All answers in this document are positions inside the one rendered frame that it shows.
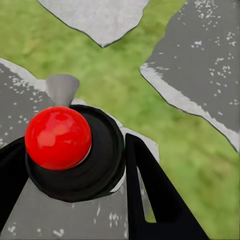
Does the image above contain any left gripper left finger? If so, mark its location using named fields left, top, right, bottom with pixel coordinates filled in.
left=0, top=137, right=29, bottom=233

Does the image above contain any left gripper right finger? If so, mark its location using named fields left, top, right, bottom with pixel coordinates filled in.
left=124, top=133, right=210, bottom=240

